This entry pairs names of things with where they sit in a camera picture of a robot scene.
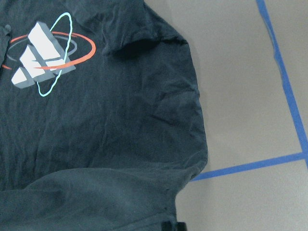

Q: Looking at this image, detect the black t-shirt with logo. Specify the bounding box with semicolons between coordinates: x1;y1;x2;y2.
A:
0;0;207;231

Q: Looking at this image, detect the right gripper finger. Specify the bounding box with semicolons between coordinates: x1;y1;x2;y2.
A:
160;221;187;231

